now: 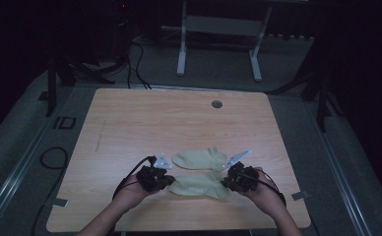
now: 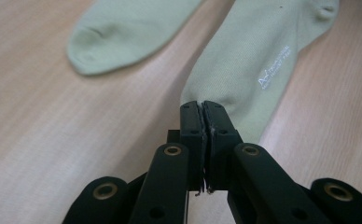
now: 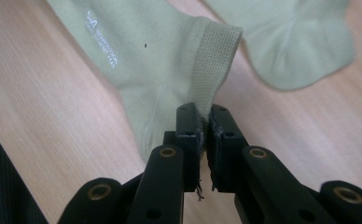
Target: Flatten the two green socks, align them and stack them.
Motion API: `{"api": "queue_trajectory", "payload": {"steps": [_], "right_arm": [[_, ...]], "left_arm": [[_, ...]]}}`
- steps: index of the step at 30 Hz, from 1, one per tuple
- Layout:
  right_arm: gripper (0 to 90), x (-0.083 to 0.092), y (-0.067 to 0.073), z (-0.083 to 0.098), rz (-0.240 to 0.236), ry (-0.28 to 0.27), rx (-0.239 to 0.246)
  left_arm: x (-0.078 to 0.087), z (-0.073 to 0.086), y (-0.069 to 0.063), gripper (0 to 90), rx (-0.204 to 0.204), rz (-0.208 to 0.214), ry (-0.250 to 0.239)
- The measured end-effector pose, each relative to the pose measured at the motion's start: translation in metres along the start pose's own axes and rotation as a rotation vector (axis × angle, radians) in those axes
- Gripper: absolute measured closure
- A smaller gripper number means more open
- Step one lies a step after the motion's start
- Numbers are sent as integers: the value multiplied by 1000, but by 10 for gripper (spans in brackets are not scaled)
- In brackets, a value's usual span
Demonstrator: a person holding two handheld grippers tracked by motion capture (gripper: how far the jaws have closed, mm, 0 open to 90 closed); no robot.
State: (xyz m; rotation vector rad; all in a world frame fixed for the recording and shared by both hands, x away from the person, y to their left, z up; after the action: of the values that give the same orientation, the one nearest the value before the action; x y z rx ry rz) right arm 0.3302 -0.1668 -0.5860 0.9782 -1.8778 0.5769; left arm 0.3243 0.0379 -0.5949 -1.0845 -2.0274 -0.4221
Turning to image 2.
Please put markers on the light green sock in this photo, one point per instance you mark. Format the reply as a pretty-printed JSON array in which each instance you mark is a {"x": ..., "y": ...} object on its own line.
[
  {"x": 120, "y": 34},
  {"x": 250, "y": 53}
]

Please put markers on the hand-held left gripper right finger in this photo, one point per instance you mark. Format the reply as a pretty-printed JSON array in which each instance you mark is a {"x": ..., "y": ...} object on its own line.
[{"x": 221, "y": 137}]

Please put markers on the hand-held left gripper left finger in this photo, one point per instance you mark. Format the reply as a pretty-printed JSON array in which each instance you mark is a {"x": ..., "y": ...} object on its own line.
[{"x": 194, "y": 137}]

